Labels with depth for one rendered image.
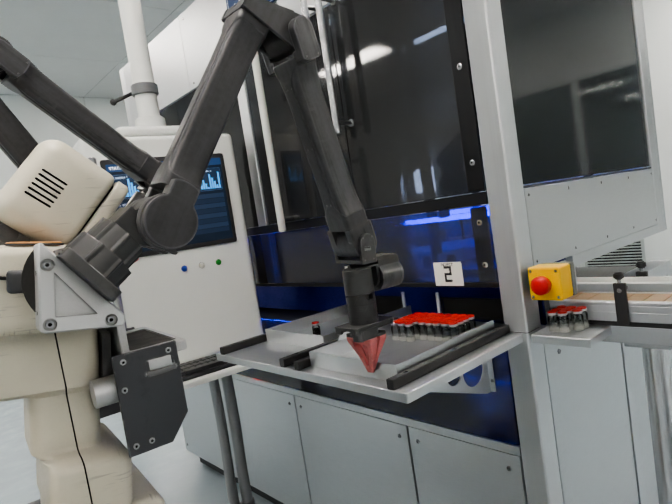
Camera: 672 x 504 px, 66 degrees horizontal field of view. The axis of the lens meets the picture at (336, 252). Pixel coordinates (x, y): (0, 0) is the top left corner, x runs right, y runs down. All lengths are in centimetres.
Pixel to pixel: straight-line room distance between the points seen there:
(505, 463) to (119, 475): 89
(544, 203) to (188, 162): 86
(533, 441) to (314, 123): 87
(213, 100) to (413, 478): 122
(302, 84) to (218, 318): 108
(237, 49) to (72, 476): 69
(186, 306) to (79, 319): 106
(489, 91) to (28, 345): 100
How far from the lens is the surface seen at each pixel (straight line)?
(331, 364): 113
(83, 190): 89
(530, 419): 132
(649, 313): 125
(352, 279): 97
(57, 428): 94
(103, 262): 73
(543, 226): 132
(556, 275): 117
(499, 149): 121
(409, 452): 162
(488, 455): 144
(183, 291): 178
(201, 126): 81
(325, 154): 92
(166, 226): 74
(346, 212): 94
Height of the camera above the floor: 121
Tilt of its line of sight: 4 degrees down
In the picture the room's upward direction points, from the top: 9 degrees counter-clockwise
